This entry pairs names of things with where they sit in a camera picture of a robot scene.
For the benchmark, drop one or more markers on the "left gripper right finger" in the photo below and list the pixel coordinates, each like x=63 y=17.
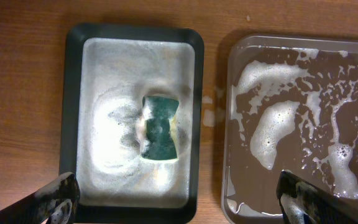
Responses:
x=302 y=202

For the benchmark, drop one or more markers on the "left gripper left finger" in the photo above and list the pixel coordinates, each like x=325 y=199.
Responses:
x=56 y=202

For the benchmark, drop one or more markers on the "green yellow sponge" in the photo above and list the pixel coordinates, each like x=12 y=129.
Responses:
x=159 y=113

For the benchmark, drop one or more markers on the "dark brown serving tray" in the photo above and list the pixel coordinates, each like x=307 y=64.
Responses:
x=292 y=105

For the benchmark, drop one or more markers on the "black soapy water tray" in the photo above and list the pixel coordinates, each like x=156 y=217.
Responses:
x=108 y=70

